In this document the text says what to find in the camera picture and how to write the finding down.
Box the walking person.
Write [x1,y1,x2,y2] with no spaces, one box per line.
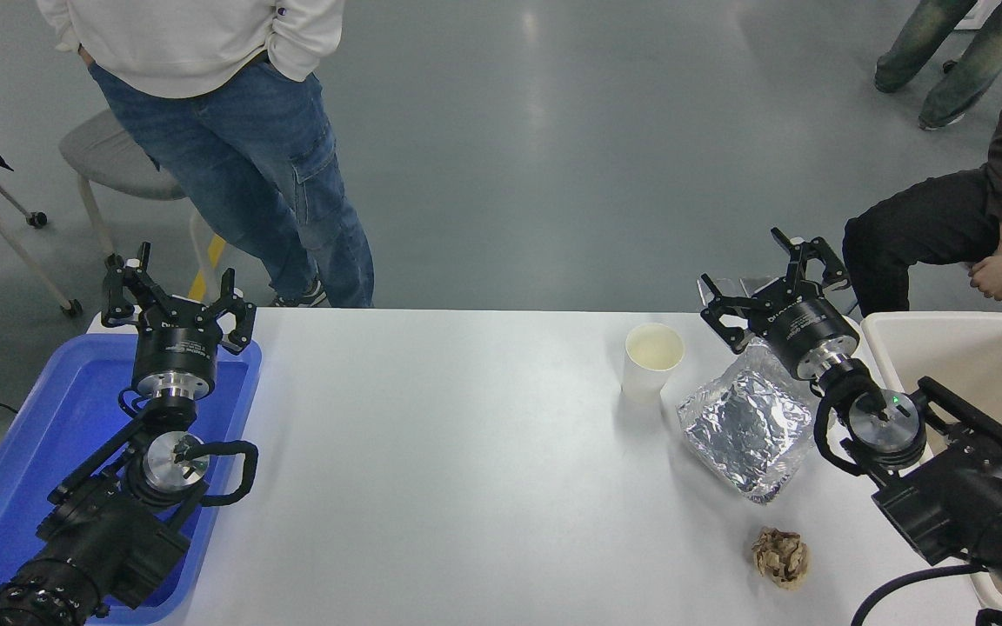
[873,0,1002,131]

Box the standing person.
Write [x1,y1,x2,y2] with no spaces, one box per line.
[36,0,376,310]

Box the crumpled tan paper ball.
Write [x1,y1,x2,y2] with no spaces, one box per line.
[751,528,812,590]

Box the white wheeled stand base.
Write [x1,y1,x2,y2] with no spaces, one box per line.
[953,0,1002,31]

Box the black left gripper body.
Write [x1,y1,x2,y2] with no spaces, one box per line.
[133,297,224,378]

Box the blue plastic tray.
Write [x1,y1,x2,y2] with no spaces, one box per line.
[0,333,263,625]

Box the seated person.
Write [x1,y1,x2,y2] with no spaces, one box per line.
[842,52,1002,323]

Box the white paper cup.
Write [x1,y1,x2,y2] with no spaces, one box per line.
[622,323,685,403]

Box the grey stool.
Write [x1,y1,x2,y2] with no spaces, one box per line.
[59,109,222,303]

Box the crumpled silver foil tray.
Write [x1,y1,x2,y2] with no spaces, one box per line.
[677,339,818,505]

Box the large pale plastic bin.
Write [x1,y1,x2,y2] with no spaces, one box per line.
[860,311,1002,620]

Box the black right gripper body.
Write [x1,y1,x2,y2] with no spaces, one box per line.
[751,292,860,376]

